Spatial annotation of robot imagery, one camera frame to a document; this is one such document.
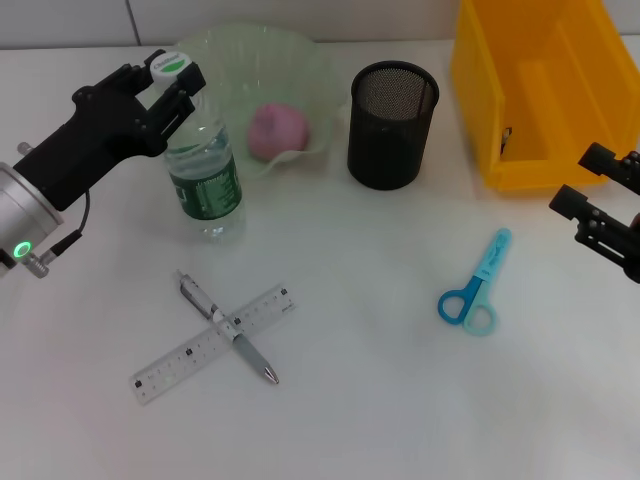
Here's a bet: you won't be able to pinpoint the clear plastic ruler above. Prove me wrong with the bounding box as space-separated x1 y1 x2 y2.
128 283 297 406

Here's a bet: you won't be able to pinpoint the pink peach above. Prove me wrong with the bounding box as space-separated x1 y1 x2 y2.
248 102 310 161

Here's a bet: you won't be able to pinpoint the black mesh pen holder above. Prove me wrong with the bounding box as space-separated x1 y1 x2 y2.
347 60 440 190

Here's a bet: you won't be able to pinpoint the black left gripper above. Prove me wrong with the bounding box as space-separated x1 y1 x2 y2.
12 62 206 211

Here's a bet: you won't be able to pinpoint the silver white pen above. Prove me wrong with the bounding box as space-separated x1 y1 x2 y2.
174 269 280 385

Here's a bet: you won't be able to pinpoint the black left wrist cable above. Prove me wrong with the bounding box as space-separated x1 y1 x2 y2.
27 188 92 279

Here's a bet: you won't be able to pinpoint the clear water bottle green label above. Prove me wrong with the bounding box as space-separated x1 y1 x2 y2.
148 48 247 245

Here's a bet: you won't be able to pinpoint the translucent green fruit bowl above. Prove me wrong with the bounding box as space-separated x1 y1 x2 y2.
172 22 347 181

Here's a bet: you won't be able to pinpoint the yellow plastic bin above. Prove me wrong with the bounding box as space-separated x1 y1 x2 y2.
451 0 640 194

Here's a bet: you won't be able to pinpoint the blue scissors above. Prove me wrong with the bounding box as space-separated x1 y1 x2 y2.
438 228 513 337

